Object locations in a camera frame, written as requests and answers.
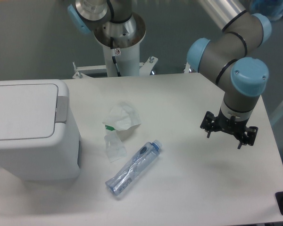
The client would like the white plastic trash can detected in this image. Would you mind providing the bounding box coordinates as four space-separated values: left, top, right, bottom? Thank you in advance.
0 79 81 180

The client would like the black cable on pedestal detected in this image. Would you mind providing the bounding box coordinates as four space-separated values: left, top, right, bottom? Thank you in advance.
109 36 122 77

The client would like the clear plastic wrapper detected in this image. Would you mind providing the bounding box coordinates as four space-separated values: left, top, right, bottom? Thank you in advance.
104 130 126 162

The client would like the grey trash can push button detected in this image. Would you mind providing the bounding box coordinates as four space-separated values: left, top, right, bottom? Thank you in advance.
55 96 69 123

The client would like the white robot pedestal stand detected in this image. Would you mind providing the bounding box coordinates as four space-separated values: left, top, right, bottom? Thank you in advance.
73 12 158 79

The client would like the clear plastic water bottle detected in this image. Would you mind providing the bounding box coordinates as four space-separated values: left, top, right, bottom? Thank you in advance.
105 140 162 196

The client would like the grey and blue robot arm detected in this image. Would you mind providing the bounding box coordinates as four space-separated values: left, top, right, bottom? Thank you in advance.
67 0 272 146

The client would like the blue plastic bag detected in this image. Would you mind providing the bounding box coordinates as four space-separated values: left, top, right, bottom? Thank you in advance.
249 0 283 22

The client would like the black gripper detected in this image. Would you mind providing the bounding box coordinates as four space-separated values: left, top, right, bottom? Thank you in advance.
200 108 258 149

